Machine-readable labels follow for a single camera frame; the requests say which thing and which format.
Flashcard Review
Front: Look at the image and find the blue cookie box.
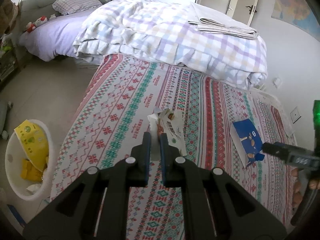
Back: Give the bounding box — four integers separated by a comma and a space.
229, 119, 265, 167

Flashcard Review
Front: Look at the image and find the white tissue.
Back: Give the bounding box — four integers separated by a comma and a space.
26, 183, 42, 194

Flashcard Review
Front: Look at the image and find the yellow cardboard box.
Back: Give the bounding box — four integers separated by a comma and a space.
20, 159, 43, 183

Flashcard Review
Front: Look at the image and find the yellow white plastic bag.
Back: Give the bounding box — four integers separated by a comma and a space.
14, 120, 49, 172

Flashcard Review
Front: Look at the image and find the white snack wrapper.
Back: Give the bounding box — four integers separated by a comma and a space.
148, 107, 187, 160

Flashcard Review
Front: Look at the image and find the white plastic trash bin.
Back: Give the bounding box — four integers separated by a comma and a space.
5, 119, 57, 202

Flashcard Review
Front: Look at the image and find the patterned red green bedspread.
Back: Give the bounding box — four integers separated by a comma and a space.
51, 55, 295, 224

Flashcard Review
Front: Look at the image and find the grey rolling chair base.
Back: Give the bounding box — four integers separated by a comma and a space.
0, 99, 13, 140

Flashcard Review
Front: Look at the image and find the folded striped cloth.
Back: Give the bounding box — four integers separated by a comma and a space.
188, 3, 259, 40

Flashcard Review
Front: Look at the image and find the white room door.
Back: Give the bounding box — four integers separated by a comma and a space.
226, 0, 258, 26

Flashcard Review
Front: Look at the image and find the lavender bed sheet mattress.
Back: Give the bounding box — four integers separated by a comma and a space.
18, 9, 95, 62

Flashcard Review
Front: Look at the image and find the plaid purple white quilt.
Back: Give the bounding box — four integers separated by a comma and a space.
73, 0, 267, 89

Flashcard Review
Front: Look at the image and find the red white plush toy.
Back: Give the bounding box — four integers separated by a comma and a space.
26, 16, 48, 33

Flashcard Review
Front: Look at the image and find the striped pillow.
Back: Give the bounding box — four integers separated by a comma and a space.
52, 0, 103, 15

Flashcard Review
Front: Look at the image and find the grey upholstered headboard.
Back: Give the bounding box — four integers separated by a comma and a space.
19, 0, 106, 20

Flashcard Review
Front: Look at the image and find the brown fuzzy garment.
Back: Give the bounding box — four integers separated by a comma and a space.
0, 0, 19, 35

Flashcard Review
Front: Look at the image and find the white wall socket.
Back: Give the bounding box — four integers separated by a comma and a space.
290, 107, 302, 124

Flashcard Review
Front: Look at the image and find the wall map poster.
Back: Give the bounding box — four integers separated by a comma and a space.
271, 0, 319, 41

